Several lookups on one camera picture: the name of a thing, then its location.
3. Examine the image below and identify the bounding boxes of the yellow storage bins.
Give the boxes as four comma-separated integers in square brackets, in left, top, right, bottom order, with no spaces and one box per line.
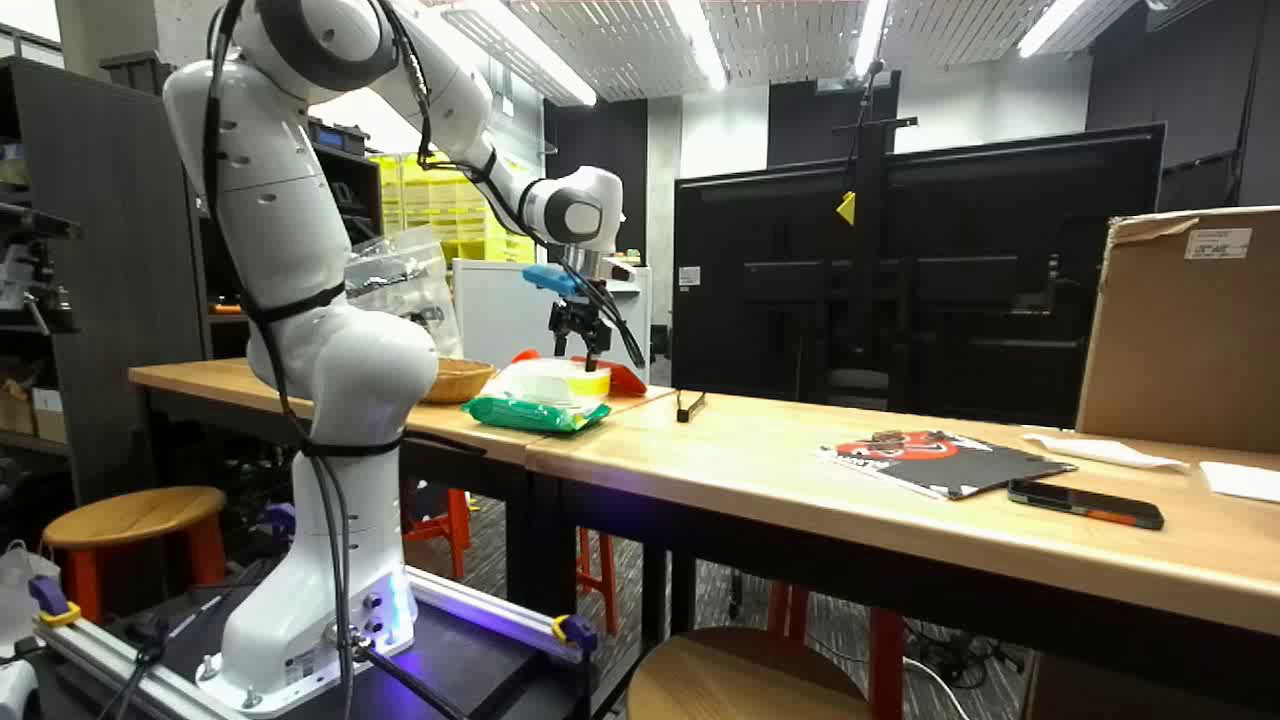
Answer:
[370,148,538,268]

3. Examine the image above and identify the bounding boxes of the ceiling light strip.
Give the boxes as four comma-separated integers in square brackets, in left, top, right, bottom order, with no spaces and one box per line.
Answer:
[1017,0,1090,63]
[665,0,730,94]
[846,0,895,82]
[437,0,605,110]

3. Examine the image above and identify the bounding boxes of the wooden bowl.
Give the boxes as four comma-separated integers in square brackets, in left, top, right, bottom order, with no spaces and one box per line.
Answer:
[415,357,501,406]

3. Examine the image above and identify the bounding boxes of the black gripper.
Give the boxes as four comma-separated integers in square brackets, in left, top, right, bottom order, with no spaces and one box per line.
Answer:
[547,301,607,370]

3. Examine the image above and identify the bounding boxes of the yellow packet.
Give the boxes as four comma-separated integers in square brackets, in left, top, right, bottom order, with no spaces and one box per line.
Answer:
[564,365,617,403]

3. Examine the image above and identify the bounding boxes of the white paper sheet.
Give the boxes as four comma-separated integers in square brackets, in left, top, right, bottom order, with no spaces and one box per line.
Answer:
[1023,433,1187,477]
[1194,456,1280,507]

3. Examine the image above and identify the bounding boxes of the orange legged stool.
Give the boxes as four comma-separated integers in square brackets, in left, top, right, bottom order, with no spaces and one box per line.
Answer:
[401,478,629,639]
[763,580,917,720]

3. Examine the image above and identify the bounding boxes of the green white wipes pack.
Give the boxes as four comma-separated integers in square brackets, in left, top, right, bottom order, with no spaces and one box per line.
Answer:
[464,357,617,441]

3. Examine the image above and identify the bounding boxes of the round wooden stool seat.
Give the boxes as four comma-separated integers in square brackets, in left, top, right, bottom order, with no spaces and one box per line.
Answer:
[625,627,881,720]

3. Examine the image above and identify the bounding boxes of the brown cardboard box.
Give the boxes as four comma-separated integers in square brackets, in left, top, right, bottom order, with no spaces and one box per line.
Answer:
[1073,201,1280,456]

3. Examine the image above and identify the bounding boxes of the red printed magazine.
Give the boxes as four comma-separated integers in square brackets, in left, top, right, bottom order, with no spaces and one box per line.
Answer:
[822,425,967,472]

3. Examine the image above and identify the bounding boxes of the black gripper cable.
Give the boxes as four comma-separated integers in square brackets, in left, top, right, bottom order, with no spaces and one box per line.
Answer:
[375,0,653,370]

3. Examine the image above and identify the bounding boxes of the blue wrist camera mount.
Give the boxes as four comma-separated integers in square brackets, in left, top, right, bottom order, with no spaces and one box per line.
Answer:
[521,258,588,304]

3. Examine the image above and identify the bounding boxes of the black smartphone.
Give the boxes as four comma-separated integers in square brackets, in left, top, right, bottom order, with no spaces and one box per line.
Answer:
[1003,477,1167,534]

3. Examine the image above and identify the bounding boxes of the blue yellow clamp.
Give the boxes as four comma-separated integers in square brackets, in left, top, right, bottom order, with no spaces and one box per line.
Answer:
[22,572,88,636]
[543,610,605,665]

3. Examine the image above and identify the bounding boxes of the dark grey cabinet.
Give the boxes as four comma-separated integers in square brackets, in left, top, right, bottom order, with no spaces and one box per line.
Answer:
[0,51,210,507]

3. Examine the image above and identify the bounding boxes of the black notebook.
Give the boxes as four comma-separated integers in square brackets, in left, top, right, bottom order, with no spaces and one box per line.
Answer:
[875,443,1075,502]

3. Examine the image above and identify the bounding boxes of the clear plastic bag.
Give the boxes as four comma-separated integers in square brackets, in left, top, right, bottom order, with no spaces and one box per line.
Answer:
[341,226,464,359]

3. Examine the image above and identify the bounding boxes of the red packet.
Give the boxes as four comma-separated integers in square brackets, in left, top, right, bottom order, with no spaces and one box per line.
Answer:
[510,346,657,403]

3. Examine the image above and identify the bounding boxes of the wooden stool orange legs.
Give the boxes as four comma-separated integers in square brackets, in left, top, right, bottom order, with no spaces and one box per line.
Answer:
[39,478,237,627]

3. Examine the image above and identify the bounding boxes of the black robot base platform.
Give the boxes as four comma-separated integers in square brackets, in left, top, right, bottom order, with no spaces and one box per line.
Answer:
[22,554,607,720]

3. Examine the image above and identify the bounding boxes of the large black monitor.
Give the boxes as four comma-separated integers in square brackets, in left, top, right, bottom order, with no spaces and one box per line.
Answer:
[669,124,1167,433]

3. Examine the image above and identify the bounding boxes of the black monitor stand pole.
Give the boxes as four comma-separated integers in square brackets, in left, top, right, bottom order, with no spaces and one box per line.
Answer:
[837,68,928,161]

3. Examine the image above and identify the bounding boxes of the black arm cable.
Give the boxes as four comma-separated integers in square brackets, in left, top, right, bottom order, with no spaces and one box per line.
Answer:
[195,0,366,720]

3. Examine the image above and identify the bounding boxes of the white plastic bag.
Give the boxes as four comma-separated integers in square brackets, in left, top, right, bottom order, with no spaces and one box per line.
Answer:
[0,534,63,720]

